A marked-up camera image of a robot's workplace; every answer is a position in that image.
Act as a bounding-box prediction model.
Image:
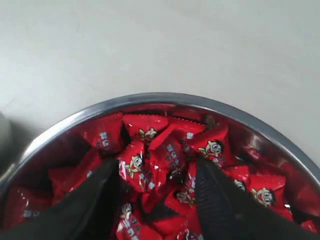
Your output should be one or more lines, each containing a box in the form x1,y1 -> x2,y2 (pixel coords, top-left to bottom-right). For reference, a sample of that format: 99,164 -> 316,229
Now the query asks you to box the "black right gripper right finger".
195,158 -> 320,240

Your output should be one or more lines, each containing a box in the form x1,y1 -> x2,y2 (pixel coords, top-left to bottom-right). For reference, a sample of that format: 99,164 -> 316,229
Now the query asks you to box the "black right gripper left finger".
0,159 -> 120,240

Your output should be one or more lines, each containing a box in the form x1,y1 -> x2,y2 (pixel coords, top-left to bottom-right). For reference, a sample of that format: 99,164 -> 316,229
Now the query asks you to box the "stainless steel bowl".
0,92 -> 320,240

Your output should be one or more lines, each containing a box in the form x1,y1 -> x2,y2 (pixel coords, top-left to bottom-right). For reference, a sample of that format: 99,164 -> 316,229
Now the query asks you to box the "stainless steel cup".
0,111 -> 15,175

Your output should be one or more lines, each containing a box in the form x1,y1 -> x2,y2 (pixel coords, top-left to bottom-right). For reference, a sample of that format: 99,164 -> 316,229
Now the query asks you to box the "red candy between fingers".
117,139 -> 167,193

